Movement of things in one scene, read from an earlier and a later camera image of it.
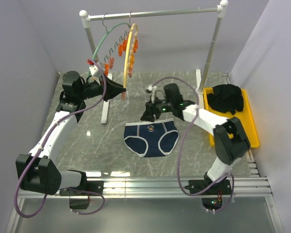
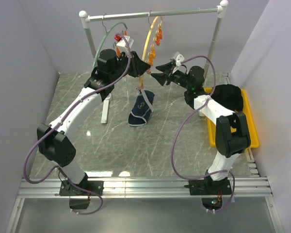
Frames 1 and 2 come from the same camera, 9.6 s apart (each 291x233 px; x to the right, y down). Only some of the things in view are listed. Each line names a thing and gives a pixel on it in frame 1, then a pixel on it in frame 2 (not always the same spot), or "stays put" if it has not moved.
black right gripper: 150,111 -> 162,78
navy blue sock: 151,139 -> 142,108
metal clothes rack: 216,12 stays put
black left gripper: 112,89 -> 139,67
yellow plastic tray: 245,116 stays put
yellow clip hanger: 137,26 -> 154,34
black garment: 226,98 stays put
